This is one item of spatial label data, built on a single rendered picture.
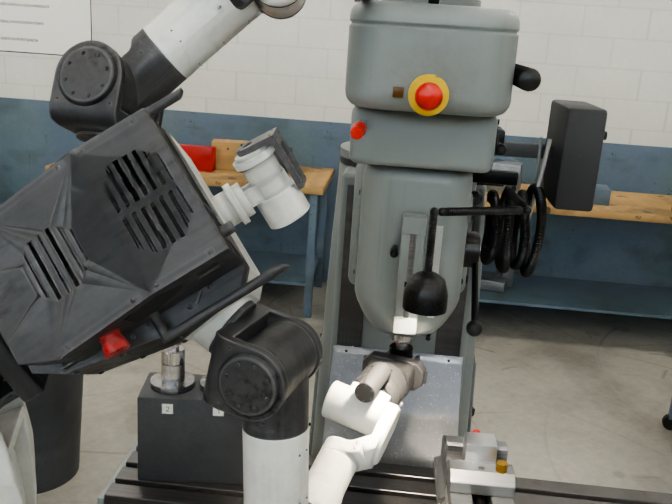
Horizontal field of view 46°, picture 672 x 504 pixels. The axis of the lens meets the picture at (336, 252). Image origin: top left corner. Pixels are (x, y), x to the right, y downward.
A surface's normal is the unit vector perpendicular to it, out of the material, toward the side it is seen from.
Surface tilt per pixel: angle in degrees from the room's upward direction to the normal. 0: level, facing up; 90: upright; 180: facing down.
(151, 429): 90
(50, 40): 90
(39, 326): 75
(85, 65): 68
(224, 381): 88
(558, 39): 90
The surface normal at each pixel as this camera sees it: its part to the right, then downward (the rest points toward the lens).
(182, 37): 0.04, 0.14
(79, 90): -0.18, -0.12
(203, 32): 0.28, 0.43
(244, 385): -0.32, 0.21
